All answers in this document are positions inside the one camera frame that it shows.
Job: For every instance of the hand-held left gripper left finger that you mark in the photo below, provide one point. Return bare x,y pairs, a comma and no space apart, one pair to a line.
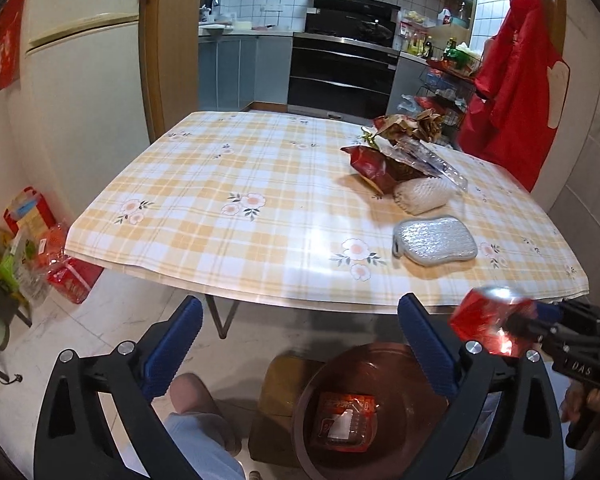
172,355

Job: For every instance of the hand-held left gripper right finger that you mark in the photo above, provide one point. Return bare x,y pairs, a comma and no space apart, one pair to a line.
430,350

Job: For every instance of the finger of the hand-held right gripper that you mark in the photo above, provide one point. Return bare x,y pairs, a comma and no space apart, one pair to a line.
550,310
535,332

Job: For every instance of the reddish brown plastic basin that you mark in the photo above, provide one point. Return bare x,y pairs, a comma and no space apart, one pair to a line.
380,365

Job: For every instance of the shiny red wrapper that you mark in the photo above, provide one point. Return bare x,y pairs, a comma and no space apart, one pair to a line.
475,315

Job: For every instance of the red packet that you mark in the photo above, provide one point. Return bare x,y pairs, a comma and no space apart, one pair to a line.
340,405

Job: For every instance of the silver foil pouch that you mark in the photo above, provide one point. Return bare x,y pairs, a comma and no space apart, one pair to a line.
435,240

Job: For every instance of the white foam fruit net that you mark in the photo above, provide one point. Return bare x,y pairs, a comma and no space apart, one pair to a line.
422,195

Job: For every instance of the clear plastic blister tray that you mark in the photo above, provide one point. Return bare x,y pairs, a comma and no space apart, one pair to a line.
445,167

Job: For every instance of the red snack bag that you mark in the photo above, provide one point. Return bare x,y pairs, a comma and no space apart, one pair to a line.
375,165

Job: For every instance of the person's right hand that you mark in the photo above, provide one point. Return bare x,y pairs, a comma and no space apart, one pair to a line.
575,405

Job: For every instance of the person's bare leg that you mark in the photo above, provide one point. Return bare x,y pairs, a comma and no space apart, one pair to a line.
190,395

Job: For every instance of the metal table leg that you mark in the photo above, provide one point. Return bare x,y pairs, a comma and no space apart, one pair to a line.
223,325

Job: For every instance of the light blue shorts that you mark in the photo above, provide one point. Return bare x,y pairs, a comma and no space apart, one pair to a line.
195,440

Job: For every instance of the brown cardboard box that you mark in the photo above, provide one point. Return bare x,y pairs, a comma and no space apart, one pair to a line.
280,385

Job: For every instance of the red gift box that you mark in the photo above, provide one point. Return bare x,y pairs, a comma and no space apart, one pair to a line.
75,280

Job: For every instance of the orange mesh bag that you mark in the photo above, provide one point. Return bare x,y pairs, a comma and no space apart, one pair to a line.
55,247

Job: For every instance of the black metal stand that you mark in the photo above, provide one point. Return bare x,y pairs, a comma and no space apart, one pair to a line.
0,300

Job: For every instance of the green plastic bag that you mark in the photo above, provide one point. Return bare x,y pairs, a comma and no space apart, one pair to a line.
10,270

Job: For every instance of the red paper bag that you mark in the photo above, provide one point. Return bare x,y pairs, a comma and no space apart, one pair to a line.
27,210

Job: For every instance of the dark red patterned wrapper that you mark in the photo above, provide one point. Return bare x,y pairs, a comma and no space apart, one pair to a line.
390,126

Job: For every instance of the red apron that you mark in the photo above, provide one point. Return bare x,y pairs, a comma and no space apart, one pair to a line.
515,85

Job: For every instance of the white plastic bag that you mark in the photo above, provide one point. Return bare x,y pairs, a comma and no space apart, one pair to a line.
407,104

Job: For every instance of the narrow grey cabinet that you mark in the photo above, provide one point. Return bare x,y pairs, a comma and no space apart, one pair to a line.
405,80

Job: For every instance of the cream refrigerator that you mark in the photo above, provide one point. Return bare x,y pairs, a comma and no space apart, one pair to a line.
80,85

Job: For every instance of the black built-in oven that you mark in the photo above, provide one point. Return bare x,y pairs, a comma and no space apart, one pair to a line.
340,75

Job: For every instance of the grey kitchen base cabinets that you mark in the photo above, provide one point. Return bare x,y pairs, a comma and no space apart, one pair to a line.
240,70

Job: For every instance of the row of condiment bottles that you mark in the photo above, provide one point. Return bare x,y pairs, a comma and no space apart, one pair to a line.
415,42

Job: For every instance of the white jug with red cap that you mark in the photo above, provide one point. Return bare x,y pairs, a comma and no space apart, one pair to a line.
445,17

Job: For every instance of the white counter container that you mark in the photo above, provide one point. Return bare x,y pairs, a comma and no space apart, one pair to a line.
242,25

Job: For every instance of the black range hood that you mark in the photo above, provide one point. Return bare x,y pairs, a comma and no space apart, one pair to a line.
352,7

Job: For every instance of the wooden door frame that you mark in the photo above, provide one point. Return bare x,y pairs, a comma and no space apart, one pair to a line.
175,35

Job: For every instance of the red paper wall hanging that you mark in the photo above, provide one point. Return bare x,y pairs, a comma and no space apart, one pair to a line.
7,45

